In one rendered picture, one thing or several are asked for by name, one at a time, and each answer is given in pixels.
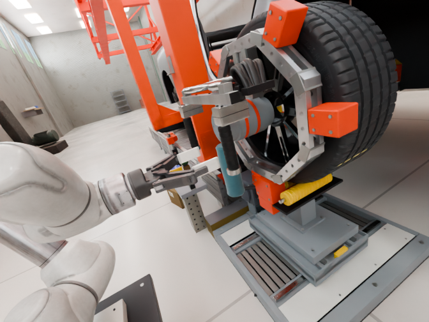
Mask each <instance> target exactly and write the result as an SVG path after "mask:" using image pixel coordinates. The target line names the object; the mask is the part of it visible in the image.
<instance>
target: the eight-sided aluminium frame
mask: <svg viewBox="0 0 429 322"><path fill-rule="evenodd" d="M263 33H264V28H260V29H256V30H254V31H251V32H250V33H248V34H247V35H245V36H243V37H241V38H239V39H237V40H235V41H233V42H231V43H230V44H227V45H225V46H224V47H222V52H221V58H220V65H219V70H218V77H217V79H221V78H224V77H228V76H231V74H230V69H231V67H232V66H234V60H233V57H232V54H233V53H235V52H237V53H239V52H241V50H242V49H247V50H248V49H250V48H256V47H258V48H259V49H260V50H261V51H262V53H263V54H264V55H265V56H266V57H267V58H268V60H270V62H272V64H273V65H274V66H275V67H276V68H277V70H278V71H279V72H280V73H281V74H282V75H283V76H284V77H285V78H286V79H287V80H288V82H289V83H290V84H291V85H292V87H293V89H294V99H295V106H296V119H297V132H298V139H299V152H298V153H297V154H296V155H295V156H294V157H293V158H292V159H291V160H290V161H289V162H288V163H287V164H286V165H285V166H284V167H280V166H278V165H275V164H272V163H270V162H267V161H265V160H262V159H260V158H258V157H257V155H256V154H255V153H254V151H253V150H252V148H251V147H250V145H249V144H248V142H247V141H246V139H241V140H240V141H234V144H235V149H236V151H237V153H238V155H239V156H240V157H241V159H242V161H243V162H244V165H245V166H246V167H247V168H248V169H249V170H250V171H254V172H255V173H257V174H259V175H261V176H263V177H265V178H267V179H269V180H271V181H273V182H274V183H277V184H279V185H281V184H282V183H285V182H286V181H289V180H290V179H292V178H293V177H295V175H296V174H297V173H299V172H300V171H301V170H303V169H304V168H305V167H306V166H307V165H308V164H310V163H311V162H312V161H314V160H315V159H316V158H317V157H319V156H320V155H321V154H322V153H323V152H324V145H325V142H324V136H323V135H315V134H310V133H309V125H308V109H311V108H313V107H316V106H318V105H321V104H322V89H321V86H322V82H321V75H320V73H319V72H318V71H317V70H316V68H315V67H313V66H312V65H311V64H310V63H309V62H308V61H307V60H306V59H305V58H304V57H303V56H302V55H301V54H300V53H299V52H298V51H297V50H296V49H295V48H294V47H293V46H292V45H288V46H285V47H280V48H276V47H274V46H272V45H271V44H270V43H269V42H267V41H266V40H265V39H263Z"/></svg>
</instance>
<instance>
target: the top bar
mask: <svg viewBox="0 0 429 322"><path fill-rule="evenodd" d="M181 98H182V101H183V104H202V105H233V104H236V103H239V102H240V101H241V99H240V96H239V91H231V92H228V93H225V94H219V92H218V93H206V94H199V95H198V94H196V95H190V96H186V97H181Z"/></svg>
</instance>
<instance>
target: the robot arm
mask: <svg viewBox="0 0 429 322"><path fill-rule="evenodd" d="M199 156H201V154H200V151H199V147H195V148H192V149H189V150H188V151H184V152H182V153H180V154H176V153H173V154H171V155H169V156H168V157H166V158H164V159H163V160H161V161H159V162H157V163H155V164H154V165H152V166H149V167H147V168H146V173H143V172H142V169H140V168H139V169H136V170H134V171H131V172H128V174H126V175H127V176H125V175H124V173H123V172H120V173H117V174H115V175H112V176H109V177H107V178H103V179H101V180H99V181H96V182H90V181H85V180H83V179H82V178H81V177H80V175H79V174H78V173H77V172H76V171H75V170H73V169H72V168H71V167H70V166H69V165H68V164H66V163H65V162H63V161H62V160H61V159H59V158H57V157H56V156H55V155H53V154H51V153H49V152H48V151H45V150H44V149H41V148H38V147H36V146H32V145H28V144H23V143H19V142H0V243H1V244H3V245H4V246H6V247H8V248H9V249H11V250H12V251H14V252H16V253H17V254H19V255H20V256H22V257H24V258H25V259H27V260H28V261H30V262H32V263H33V264H35V265H36V266H39V267H40V268H41V270H40V277H41V280H42V281H43V282H44V283H45V285H46V287H45V288H43V289H39V290H37V291H35V292H34V293H32V294H30V295H28V296H27V297H25V298H24V299H22V300H21V301H20V302H19V303H18V304H16V306H14V308H13V309H12V310H11V311H10V312H9V313H8V315H7V316H6V317H5V319H4V321H3V322H93V320H94V314H95V310H96V306H97V305H98V303H99V301H100V300H101V298H102V296H103V294H104V292H105V290H106V288H107V286H108V284H109V282H110V280H111V278H112V274H113V272H114V268H115V263H116V253H115V250H114V249H113V247H112V246H111V245H110V244H108V243H107V242H105V241H100V240H92V241H85V240H81V239H80V238H77V239H70V240H69V241H67V240H65V239H67V238H71V237H73V236H76V235H78V234H80V233H83V232H85V231H88V230H90V229H92V228H94V227H96V226H98V225H100V224H101V223H103V222H104V221H106V220H107V219H108V218H109V217H111V216H113V215H115V214H118V213H120V212H122V211H124V210H127V209H128V208H131V207H133V206H135V205H136V199H137V200H139V201H140V200H142V199H145V198H147V197H149V196H151V194H152V193H151V189H152V188H154V190H155V192H156V193H157V194H158V193H160V192H163V191H165V190H170V189H173V188H179V187H184V186H188V185H193V184H196V183H197V182H198V180H197V178H198V177H201V176H203V175H205V174H207V173H210V172H212V171H214V170H217V169H219V168H220V163H219V160H218V157H214V158H212V159H210V160H207V161H205V162H203V163H200V164H198V165H195V166H193V167H192V169H189V170H183V171H174V172H169V171H170V170H171V169H172V168H173V167H174V166H176V165H177V164H178V163H180V164H182V163H184V162H187V161H189V160H191V159H194V158H197V157H199Z"/></svg>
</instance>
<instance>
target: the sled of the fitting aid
mask: <svg viewBox="0 0 429 322"><path fill-rule="evenodd" d="M264 210H265V209H263V210H261V211H258V212H257V213H256V214H254V215H252V216H250V217H248V221H249V224H250V227H251V228H252V229H253V230H254V231H255V232H256V233H257V234H258V235H259V236H260V237H262V238H263V239H264V240H265V241H266V242H267V243H268V244H269V245H270V246H272V248H274V249H275V250H276V251H277V252H278V253H279V254H280V255H281V256H282V257H283V258H284V259H286V260H287V261H288V262H289V263H290V264H291V265H292V266H293V267H294V268H295V269H296V270H297V271H298V272H299V273H300V274H301V275H303V276H304V277H305V278H306V279H307V280H308V281H309V282H311V283H312V284H313V285H314V286H315V287H317V286H318V285H319V284H320V283H322V282H323V281H324V280H326V279H327V278H328V277H329V276H330V275H332V274H333V273H334V272H335V271H337V270H338V269H339V268H341V267H342V266H343V265H344V264H345V263H347V262H348V261H350V260H351V259H352V258H353V257H354V256H356V255H357V254H358V253H360V252H361V251H362V250H363V249H365V248H366V247H367V246H368V234H366V233H365V232H363V231H361V230H359V229H358V233H356V234H355V235H354V236H353V237H351V238H349V239H348V240H347V241H346V242H344V243H343V244H341V245H340V246H339V247H338V248H336V249H335V250H334V251H332V252H331V253H329V254H328V255H327V256H326V257H324V258H323V259H321V260H320V261H319V262H318V263H316V264H312V263H311V262H310V261H309V260H307V258H305V257H304V256H302V255H301V254H300V253H299V252H298V251H297V250H295V249H294V248H293V247H291V246H290V245H289V244H288V243H287V242H286V241H284V240H283V239H282V238H280V237H279V236H278V235H277V234H276V233H274V232H273V231H272V230H270V228H268V227H267V226H266V225H265V224H263V223H262V222H261V221H260V220H259V218H258V213H260V212H262V211H264Z"/></svg>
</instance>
